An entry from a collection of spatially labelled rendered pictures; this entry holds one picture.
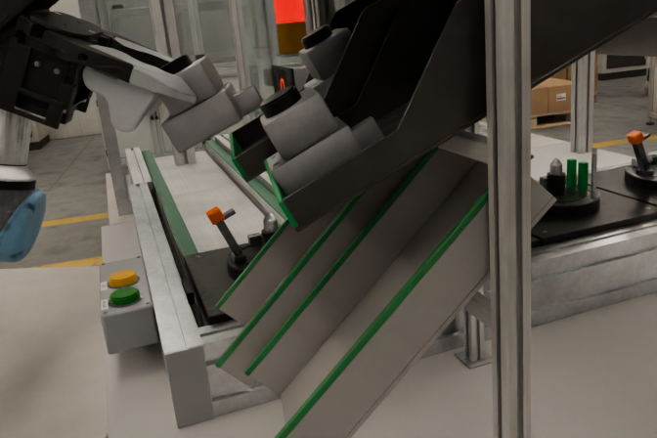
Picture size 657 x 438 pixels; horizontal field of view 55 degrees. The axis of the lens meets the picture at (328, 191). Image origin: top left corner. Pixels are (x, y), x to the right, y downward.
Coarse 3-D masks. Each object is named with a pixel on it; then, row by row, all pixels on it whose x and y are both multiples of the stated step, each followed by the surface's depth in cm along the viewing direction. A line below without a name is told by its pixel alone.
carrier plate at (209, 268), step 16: (192, 256) 100; (208, 256) 99; (224, 256) 99; (192, 272) 94; (208, 272) 93; (224, 272) 93; (208, 288) 87; (224, 288) 87; (208, 304) 82; (208, 320) 79; (224, 320) 80
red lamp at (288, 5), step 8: (280, 0) 102; (288, 0) 102; (296, 0) 102; (280, 8) 102; (288, 8) 102; (296, 8) 102; (280, 16) 103; (288, 16) 102; (296, 16) 103; (304, 16) 104
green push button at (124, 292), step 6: (120, 288) 90; (126, 288) 89; (132, 288) 89; (114, 294) 88; (120, 294) 88; (126, 294) 87; (132, 294) 87; (138, 294) 88; (114, 300) 87; (120, 300) 86; (126, 300) 87; (132, 300) 87
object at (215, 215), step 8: (216, 208) 88; (232, 208) 90; (208, 216) 87; (216, 216) 88; (224, 216) 88; (216, 224) 88; (224, 224) 89; (224, 232) 89; (232, 240) 90; (232, 248) 90; (240, 248) 90
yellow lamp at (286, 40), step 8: (280, 24) 103; (288, 24) 103; (296, 24) 103; (304, 24) 104; (280, 32) 104; (288, 32) 103; (296, 32) 103; (304, 32) 104; (280, 40) 104; (288, 40) 103; (296, 40) 104; (280, 48) 105; (288, 48) 104; (296, 48) 104
